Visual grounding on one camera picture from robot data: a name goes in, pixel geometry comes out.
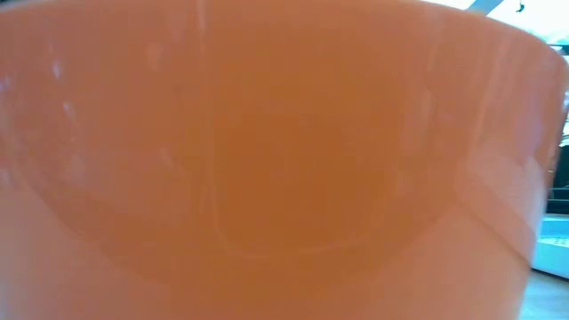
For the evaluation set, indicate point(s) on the small black ceiling fixture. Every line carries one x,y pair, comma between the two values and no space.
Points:
519,6

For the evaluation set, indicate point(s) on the black partition wall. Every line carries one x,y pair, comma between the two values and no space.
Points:
563,173

